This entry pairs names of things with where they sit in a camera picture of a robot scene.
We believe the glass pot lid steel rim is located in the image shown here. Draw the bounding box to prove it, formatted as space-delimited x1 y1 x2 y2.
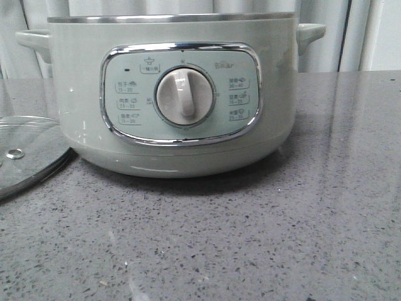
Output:
1 115 74 201

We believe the light green electric cooking pot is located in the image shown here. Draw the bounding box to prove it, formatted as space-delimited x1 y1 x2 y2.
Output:
16 12 326 178

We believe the beige timer dial knob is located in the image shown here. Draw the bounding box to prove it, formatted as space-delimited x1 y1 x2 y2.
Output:
156 68 214 125

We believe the black cable in background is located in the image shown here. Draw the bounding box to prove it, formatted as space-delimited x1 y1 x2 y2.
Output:
336 0 353 72

